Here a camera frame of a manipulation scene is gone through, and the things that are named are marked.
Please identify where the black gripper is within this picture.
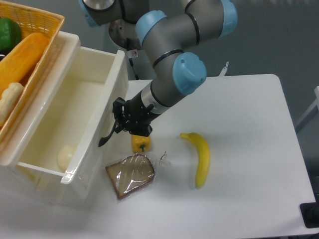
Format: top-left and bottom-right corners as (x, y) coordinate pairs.
(112, 97), (158, 137)

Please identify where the white drawer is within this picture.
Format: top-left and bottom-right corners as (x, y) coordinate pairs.
(16, 46), (129, 202)

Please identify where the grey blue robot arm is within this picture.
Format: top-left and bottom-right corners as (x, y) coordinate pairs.
(79, 0), (238, 136)

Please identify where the white drawer cabinet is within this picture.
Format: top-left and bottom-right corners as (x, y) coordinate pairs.
(0, 32), (115, 202)

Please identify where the yellow bell pepper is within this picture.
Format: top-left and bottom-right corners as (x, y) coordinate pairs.
(131, 134), (151, 153)

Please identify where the bagged brown bread slice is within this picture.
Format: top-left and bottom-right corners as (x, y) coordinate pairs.
(105, 152), (167, 201)

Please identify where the white egg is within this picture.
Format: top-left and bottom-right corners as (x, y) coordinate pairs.
(57, 145), (77, 172)

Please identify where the yellow banana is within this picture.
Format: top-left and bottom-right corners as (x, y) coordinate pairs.
(179, 132), (210, 189)

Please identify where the pale bread roll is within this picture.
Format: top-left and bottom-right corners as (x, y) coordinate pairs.
(0, 83), (24, 126)

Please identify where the orange baguette loaf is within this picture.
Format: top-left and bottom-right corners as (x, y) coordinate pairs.
(0, 32), (49, 92)

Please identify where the yellow wicker basket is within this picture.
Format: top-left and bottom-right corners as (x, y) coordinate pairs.
(0, 0), (65, 141)

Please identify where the green bell pepper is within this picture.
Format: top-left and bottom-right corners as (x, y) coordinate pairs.
(0, 17), (22, 52)

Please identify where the black device at edge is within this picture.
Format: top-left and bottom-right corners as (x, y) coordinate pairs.
(300, 202), (319, 229)

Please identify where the black top drawer handle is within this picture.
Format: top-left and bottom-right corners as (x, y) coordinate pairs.
(98, 122), (117, 147)

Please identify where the white table bracket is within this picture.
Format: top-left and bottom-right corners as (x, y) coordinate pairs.
(219, 61), (229, 77)

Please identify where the white frame at right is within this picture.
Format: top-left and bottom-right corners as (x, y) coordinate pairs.
(295, 86), (319, 134)

